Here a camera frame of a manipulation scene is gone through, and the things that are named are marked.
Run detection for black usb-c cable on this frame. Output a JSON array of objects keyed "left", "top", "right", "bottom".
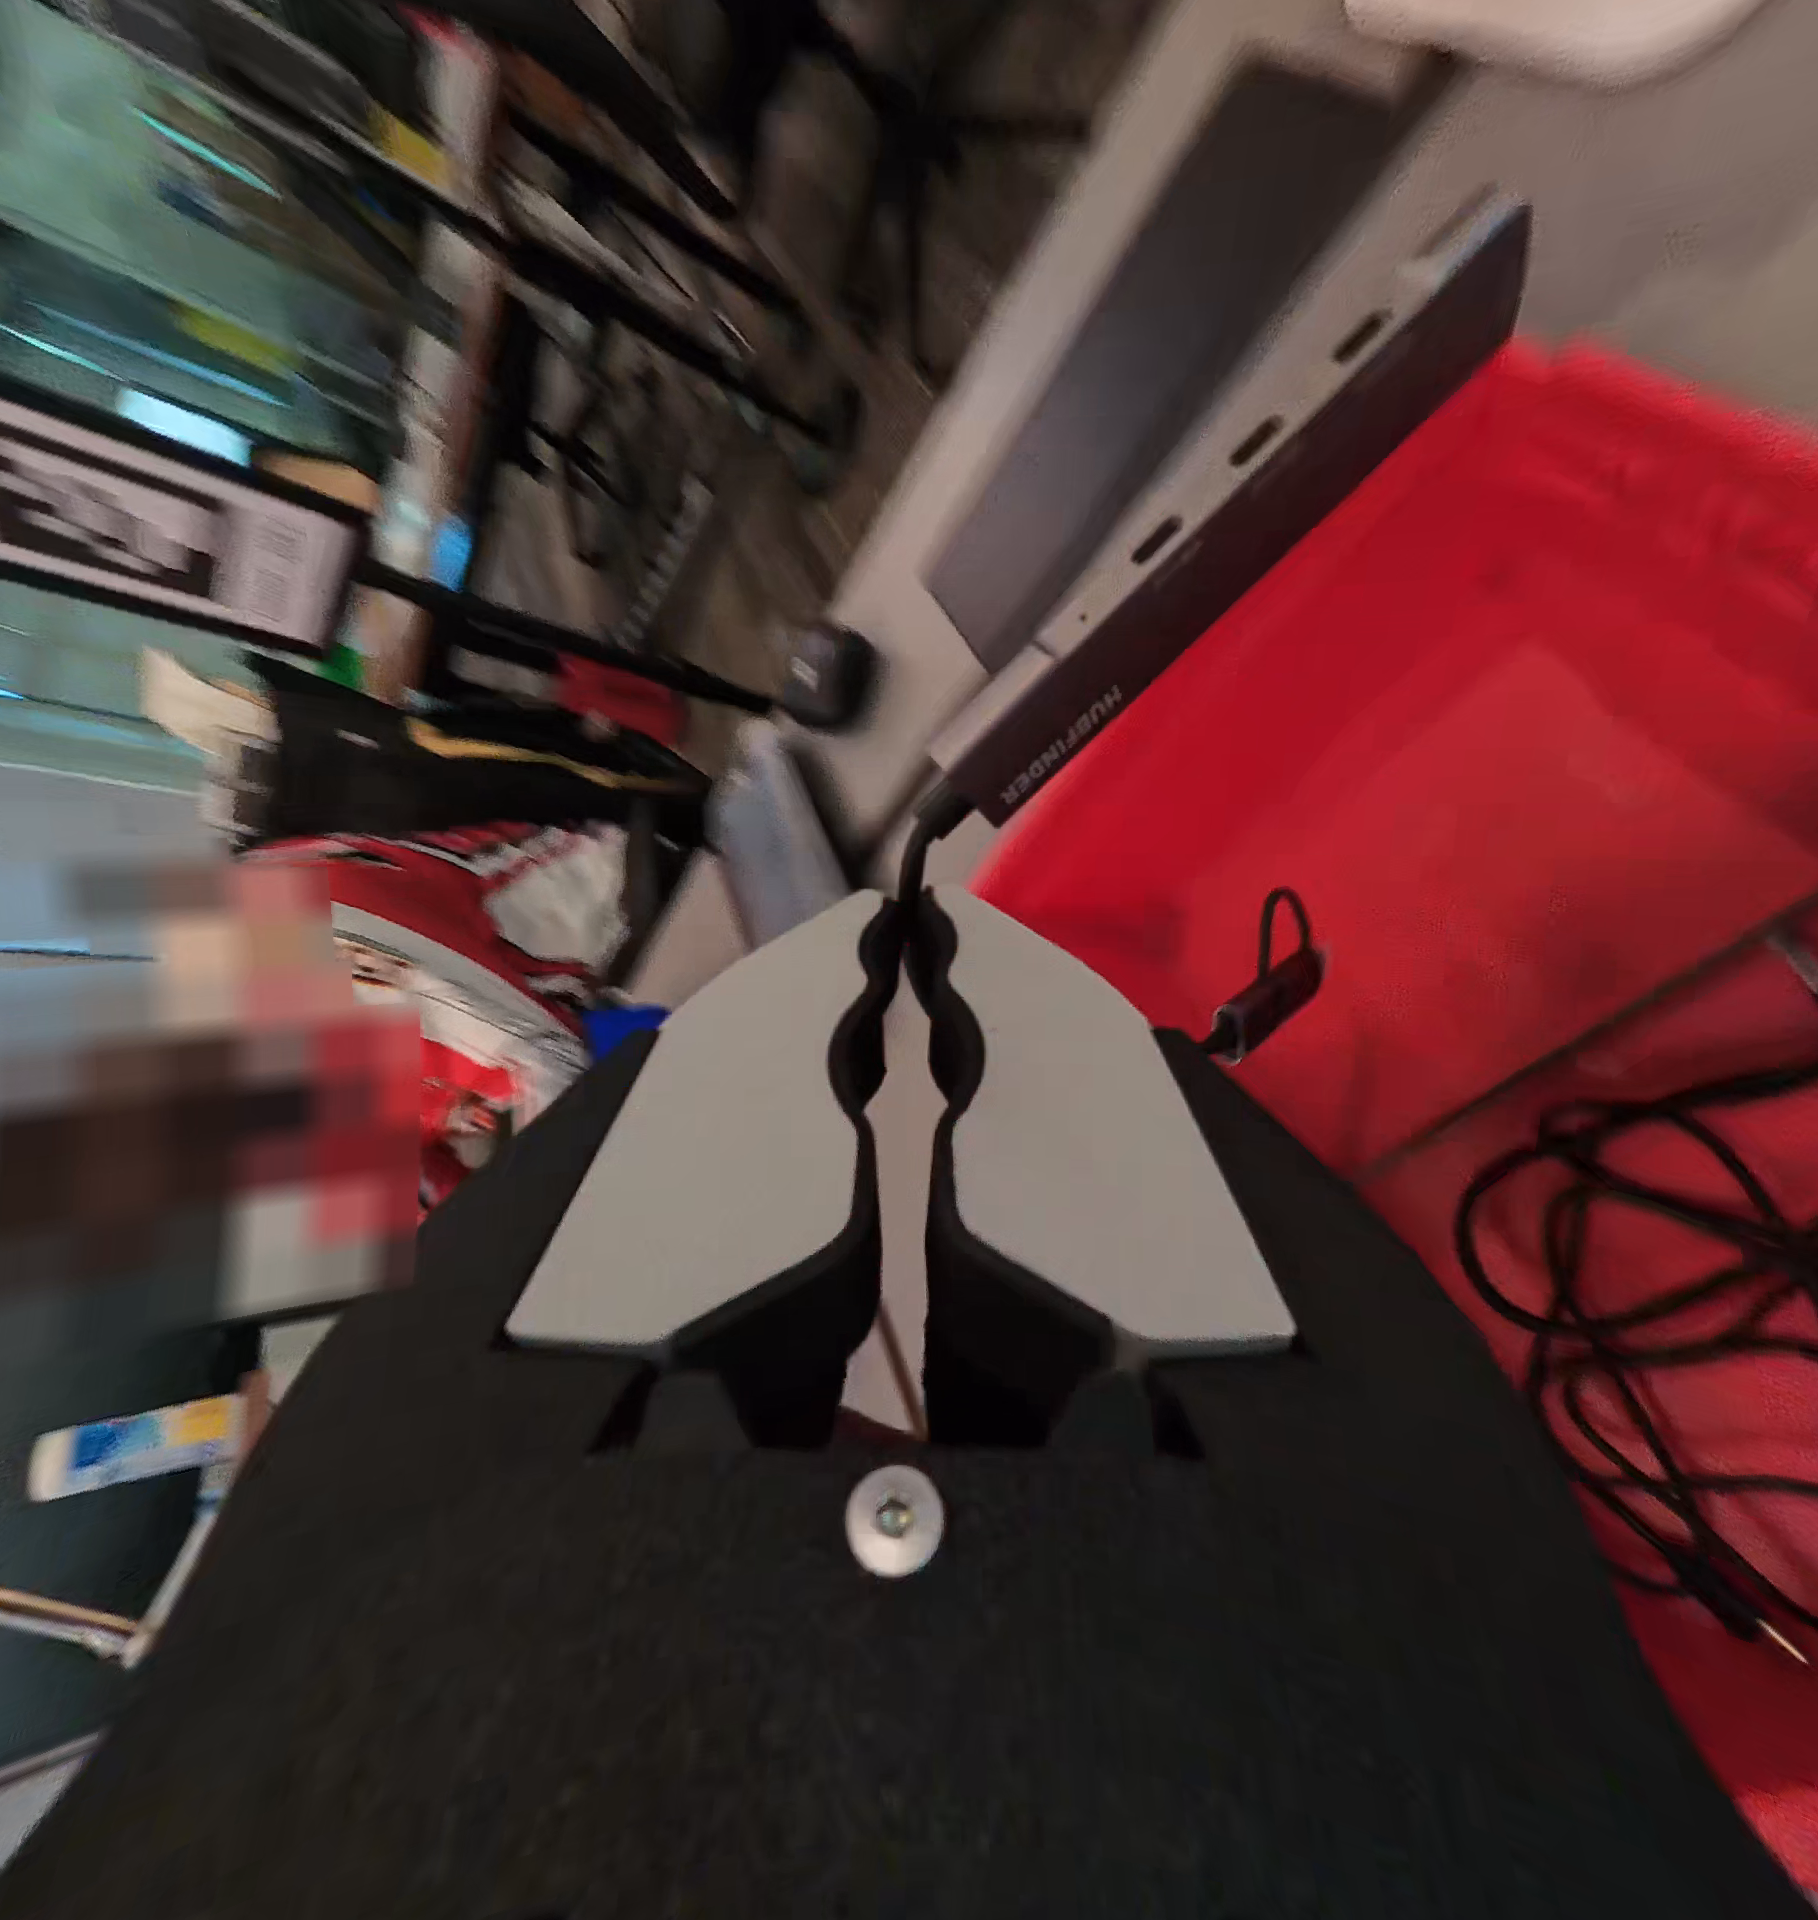
[{"left": 1453, "top": 922, "right": 1818, "bottom": 1669}]

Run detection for white printed sign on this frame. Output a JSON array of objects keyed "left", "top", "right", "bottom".
[{"left": 0, "top": 382, "right": 367, "bottom": 649}]

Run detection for black round object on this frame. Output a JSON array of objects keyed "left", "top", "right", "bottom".
[{"left": 780, "top": 624, "right": 875, "bottom": 734}]

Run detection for white wipes canister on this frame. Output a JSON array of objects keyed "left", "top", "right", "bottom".
[{"left": 24, "top": 1393, "right": 248, "bottom": 1506}]

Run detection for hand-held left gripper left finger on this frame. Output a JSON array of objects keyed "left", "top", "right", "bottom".
[{"left": 504, "top": 889, "right": 904, "bottom": 1454}]

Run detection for grey pouch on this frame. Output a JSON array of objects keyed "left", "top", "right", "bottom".
[{"left": 705, "top": 734, "right": 854, "bottom": 937}]

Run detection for white tablet stand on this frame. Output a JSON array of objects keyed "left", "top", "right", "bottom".
[{"left": 1343, "top": 0, "right": 1771, "bottom": 87}]

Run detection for grey usb hub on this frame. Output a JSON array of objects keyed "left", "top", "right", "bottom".
[{"left": 901, "top": 187, "right": 1535, "bottom": 1058}]

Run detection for red plastic bin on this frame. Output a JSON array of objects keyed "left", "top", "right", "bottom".
[{"left": 969, "top": 336, "right": 1818, "bottom": 1907}]

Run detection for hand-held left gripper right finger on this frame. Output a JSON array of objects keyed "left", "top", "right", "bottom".
[{"left": 908, "top": 886, "right": 1298, "bottom": 1454}]

